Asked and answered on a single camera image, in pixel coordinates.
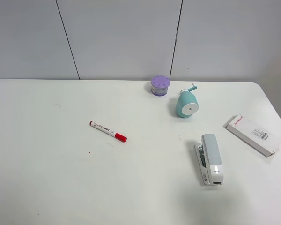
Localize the teal pencil sharpener with crank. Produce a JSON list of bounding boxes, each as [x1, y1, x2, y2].
[[176, 83, 199, 118]]

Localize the white grey stapler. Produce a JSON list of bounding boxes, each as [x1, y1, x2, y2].
[[195, 134, 224, 186]]

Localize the purple lidded small jar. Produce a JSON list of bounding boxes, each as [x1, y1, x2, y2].
[[151, 75, 170, 96]]

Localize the red white marker pen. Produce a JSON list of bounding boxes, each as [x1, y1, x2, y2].
[[89, 121, 127, 143]]

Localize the white flat cardboard box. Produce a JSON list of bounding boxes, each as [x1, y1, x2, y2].
[[225, 114, 281, 157]]

